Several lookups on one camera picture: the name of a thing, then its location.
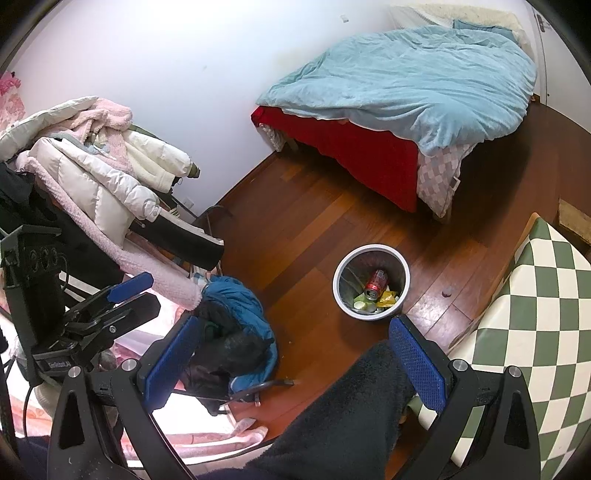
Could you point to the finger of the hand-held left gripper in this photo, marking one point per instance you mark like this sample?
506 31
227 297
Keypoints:
138 311
134 286

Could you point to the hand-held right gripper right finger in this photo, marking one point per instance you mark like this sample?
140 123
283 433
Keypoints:
415 360

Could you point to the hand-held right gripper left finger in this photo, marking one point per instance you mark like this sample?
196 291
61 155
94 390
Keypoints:
171 360

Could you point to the yellow snack bag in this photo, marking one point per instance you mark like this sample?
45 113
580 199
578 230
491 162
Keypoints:
388 299

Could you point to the red soda can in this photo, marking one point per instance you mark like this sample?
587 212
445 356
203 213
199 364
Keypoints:
376 284

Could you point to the white trash bin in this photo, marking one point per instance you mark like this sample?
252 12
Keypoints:
353 272

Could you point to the black cloth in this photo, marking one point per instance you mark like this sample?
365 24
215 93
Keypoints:
231 355

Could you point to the black garment with white stripe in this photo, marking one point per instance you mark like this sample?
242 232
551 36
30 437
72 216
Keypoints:
184 242

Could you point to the pink floor bedding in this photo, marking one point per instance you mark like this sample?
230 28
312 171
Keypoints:
203 429

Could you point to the blue jacket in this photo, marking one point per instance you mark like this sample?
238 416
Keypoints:
240 300

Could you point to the person's dark fleece trouser leg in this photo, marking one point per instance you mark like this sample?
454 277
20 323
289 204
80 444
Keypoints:
332 415

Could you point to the black clothes pile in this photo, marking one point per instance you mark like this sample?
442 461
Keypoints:
27 198

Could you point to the white puffer jacket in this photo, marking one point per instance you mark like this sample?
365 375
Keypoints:
92 184

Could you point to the green white checkered tablecloth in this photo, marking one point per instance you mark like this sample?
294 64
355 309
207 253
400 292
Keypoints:
545 314

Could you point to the cream coat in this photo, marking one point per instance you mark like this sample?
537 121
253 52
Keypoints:
41 120

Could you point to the pink checked bed sheet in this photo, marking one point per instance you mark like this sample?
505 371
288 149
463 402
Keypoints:
438 180

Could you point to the pink frilly cloth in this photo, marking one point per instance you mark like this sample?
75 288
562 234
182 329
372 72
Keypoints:
9 97

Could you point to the red bed sheet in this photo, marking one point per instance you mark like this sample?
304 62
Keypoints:
369 157

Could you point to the flat cardboard sheet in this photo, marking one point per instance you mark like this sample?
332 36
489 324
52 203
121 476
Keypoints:
575 221

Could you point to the light blue blanket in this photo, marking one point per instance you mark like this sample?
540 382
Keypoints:
406 83

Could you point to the cream fluffy blanket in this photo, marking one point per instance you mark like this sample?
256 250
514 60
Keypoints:
461 14

